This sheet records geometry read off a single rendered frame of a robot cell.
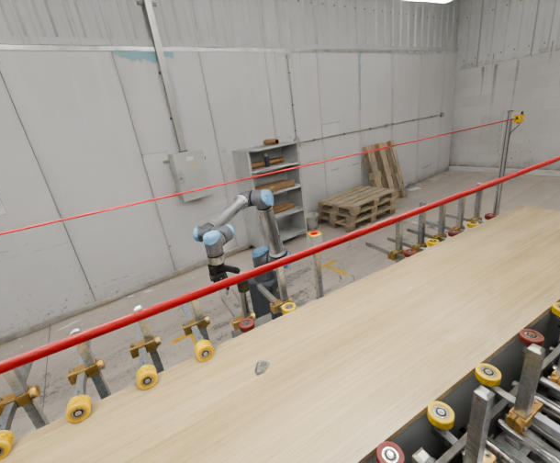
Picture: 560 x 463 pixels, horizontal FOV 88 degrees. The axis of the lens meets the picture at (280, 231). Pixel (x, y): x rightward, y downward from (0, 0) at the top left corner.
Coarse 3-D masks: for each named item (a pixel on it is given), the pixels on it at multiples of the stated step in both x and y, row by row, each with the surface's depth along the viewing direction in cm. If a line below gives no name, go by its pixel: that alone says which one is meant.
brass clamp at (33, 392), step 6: (30, 390) 121; (36, 390) 122; (6, 396) 120; (12, 396) 119; (18, 396) 119; (24, 396) 120; (30, 396) 121; (36, 396) 122; (0, 402) 117; (6, 402) 117; (18, 402) 119; (24, 402) 120; (0, 408) 117; (0, 414) 117
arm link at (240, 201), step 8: (248, 192) 210; (240, 200) 203; (248, 200) 208; (224, 208) 193; (232, 208) 193; (240, 208) 200; (216, 216) 180; (224, 216) 183; (232, 216) 191; (208, 224) 170; (216, 224) 174; (224, 224) 182; (200, 232) 165; (200, 240) 166
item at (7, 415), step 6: (24, 366) 137; (30, 366) 140; (24, 372) 133; (24, 378) 131; (12, 390) 124; (12, 402) 118; (6, 408) 115; (12, 408) 115; (6, 414) 112; (12, 414) 114; (0, 420) 111; (6, 420) 110; (12, 420) 113; (0, 426) 108; (6, 426) 108
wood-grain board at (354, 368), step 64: (448, 256) 192; (512, 256) 182; (320, 320) 150; (384, 320) 144; (448, 320) 138; (512, 320) 133; (192, 384) 122; (256, 384) 118; (320, 384) 114; (384, 384) 110; (448, 384) 107; (64, 448) 103; (128, 448) 100; (192, 448) 97; (256, 448) 95; (320, 448) 92
